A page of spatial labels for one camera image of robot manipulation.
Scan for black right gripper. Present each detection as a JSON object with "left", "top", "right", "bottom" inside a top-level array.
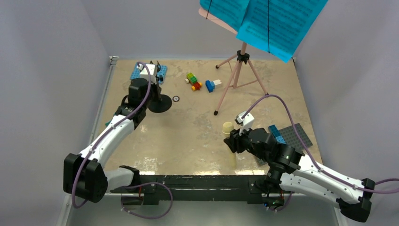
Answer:
[{"left": 224, "top": 123, "right": 268, "bottom": 162}]

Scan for beige toy microphone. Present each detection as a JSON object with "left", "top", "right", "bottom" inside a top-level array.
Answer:
[{"left": 222, "top": 122, "right": 237, "bottom": 170}]

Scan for pink music stand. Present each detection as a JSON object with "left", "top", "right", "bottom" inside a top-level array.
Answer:
[{"left": 198, "top": 7, "right": 269, "bottom": 116}]

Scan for blue sheet music page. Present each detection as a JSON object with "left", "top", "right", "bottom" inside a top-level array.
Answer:
[
  {"left": 237, "top": 0, "right": 327, "bottom": 63},
  {"left": 199, "top": 0, "right": 249, "bottom": 31}
]

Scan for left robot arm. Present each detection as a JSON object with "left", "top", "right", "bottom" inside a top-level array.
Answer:
[{"left": 63, "top": 76, "right": 161, "bottom": 209}]

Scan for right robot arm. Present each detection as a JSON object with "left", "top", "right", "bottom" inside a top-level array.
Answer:
[{"left": 223, "top": 128, "right": 375, "bottom": 223}]

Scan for round marker sticker right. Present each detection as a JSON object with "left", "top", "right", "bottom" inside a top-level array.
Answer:
[{"left": 172, "top": 96, "right": 180, "bottom": 102}]

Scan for light blue brick baseplate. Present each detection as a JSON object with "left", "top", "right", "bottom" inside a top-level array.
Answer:
[{"left": 130, "top": 63, "right": 167, "bottom": 85}]

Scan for blue bricks on grey plate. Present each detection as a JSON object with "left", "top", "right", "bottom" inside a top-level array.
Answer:
[{"left": 268, "top": 125, "right": 286, "bottom": 144}]

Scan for colourful toy brick car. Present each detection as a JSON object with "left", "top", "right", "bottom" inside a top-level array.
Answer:
[{"left": 185, "top": 73, "right": 202, "bottom": 91}]

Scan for grey brick baseplate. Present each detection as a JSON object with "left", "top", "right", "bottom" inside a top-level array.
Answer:
[{"left": 266, "top": 123, "right": 313, "bottom": 150}]

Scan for blue and white brick stack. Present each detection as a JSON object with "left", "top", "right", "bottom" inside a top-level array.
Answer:
[{"left": 205, "top": 80, "right": 222, "bottom": 93}]

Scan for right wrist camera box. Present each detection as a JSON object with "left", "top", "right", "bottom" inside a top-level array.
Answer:
[{"left": 235, "top": 111, "right": 255, "bottom": 136}]

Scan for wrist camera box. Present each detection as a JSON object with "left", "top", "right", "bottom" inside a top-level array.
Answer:
[
  {"left": 235, "top": 111, "right": 255, "bottom": 136},
  {"left": 139, "top": 64, "right": 157, "bottom": 84}
]

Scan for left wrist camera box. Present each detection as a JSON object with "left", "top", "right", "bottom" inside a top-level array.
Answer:
[{"left": 139, "top": 64, "right": 157, "bottom": 84}]

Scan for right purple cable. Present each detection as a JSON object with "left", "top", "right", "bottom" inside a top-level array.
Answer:
[{"left": 239, "top": 94, "right": 399, "bottom": 194}]

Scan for aluminium frame rail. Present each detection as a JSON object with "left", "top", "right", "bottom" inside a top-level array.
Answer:
[{"left": 56, "top": 56, "right": 120, "bottom": 226}]

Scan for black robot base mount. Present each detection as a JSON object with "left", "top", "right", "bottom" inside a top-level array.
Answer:
[{"left": 111, "top": 175, "right": 292, "bottom": 210}]

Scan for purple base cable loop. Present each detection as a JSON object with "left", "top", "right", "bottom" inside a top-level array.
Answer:
[{"left": 120, "top": 182, "right": 173, "bottom": 220}]

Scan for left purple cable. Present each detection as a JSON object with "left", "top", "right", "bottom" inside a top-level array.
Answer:
[{"left": 71, "top": 62, "right": 152, "bottom": 209}]

